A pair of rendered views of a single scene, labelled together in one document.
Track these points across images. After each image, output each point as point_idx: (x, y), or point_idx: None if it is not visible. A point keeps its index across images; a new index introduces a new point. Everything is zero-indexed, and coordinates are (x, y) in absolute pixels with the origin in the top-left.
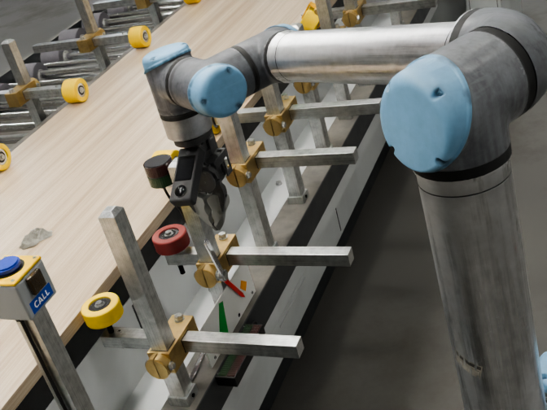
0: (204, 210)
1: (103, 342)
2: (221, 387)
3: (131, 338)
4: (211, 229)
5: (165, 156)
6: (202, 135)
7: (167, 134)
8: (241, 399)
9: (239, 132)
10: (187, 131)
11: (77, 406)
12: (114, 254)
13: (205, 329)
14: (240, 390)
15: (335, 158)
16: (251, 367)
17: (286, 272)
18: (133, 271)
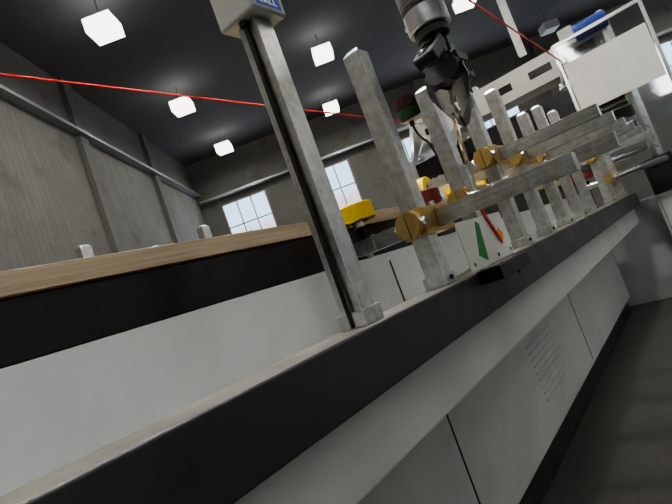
0: (450, 102)
1: (356, 251)
2: (486, 292)
3: (382, 232)
4: (460, 159)
5: None
6: (441, 21)
7: (409, 29)
8: (515, 443)
9: (481, 120)
10: (427, 11)
11: (303, 146)
12: (359, 96)
13: (461, 228)
14: (510, 343)
15: (578, 116)
16: (520, 332)
17: (545, 261)
18: (378, 108)
